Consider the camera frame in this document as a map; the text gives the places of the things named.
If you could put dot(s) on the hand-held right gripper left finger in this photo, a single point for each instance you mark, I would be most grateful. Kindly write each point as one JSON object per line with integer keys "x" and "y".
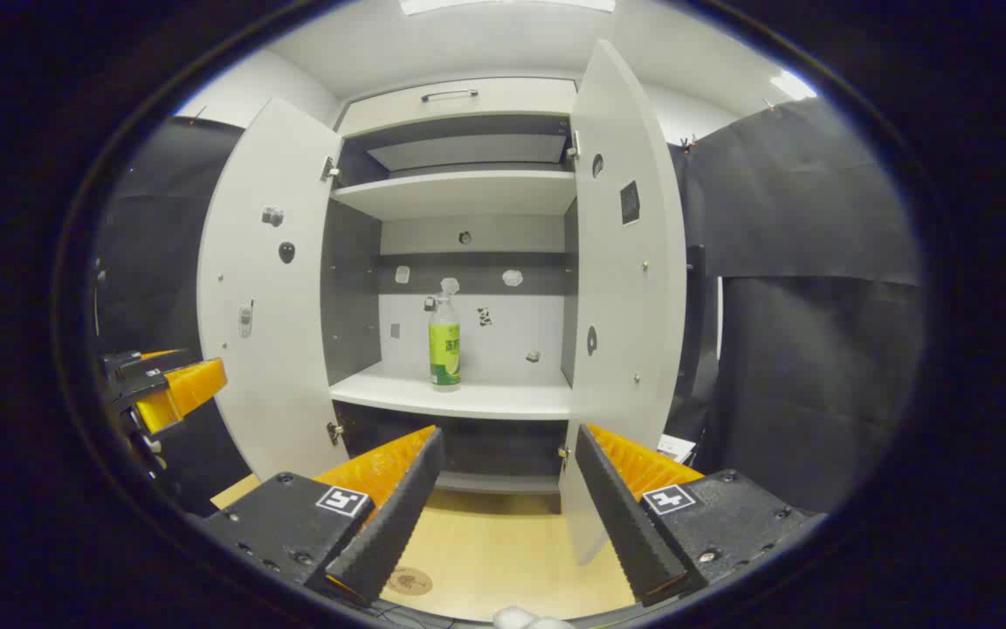
{"x": 398, "y": 524}

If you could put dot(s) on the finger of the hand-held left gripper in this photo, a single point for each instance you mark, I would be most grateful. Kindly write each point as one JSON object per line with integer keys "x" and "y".
{"x": 184, "y": 389}
{"x": 149, "y": 361}

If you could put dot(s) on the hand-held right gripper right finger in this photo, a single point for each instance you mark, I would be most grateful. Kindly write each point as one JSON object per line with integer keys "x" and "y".
{"x": 630, "y": 524}

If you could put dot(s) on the round cork coaster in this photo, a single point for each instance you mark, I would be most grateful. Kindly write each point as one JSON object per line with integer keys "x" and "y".
{"x": 409, "y": 581}

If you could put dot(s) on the white cabinet door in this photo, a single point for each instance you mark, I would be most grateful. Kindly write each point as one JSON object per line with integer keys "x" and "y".
{"x": 616, "y": 288}
{"x": 276, "y": 419}

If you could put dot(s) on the green label plastic bottle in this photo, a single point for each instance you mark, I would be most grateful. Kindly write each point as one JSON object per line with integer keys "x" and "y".
{"x": 444, "y": 349}

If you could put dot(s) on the white and grey cabinet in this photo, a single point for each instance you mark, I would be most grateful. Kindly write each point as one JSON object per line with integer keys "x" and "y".
{"x": 468, "y": 192}

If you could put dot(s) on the white cabinet drawer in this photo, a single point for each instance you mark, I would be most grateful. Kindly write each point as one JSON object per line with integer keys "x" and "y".
{"x": 398, "y": 109}

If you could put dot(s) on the white book with photo cover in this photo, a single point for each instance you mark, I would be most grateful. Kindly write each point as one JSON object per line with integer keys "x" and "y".
{"x": 676, "y": 448}

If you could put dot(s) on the black backdrop cloth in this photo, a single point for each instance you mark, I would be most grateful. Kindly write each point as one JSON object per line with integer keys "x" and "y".
{"x": 154, "y": 262}
{"x": 817, "y": 349}

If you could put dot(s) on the ceiling light panel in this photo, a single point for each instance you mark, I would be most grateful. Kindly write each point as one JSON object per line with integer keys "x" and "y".
{"x": 793, "y": 86}
{"x": 503, "y": 5}

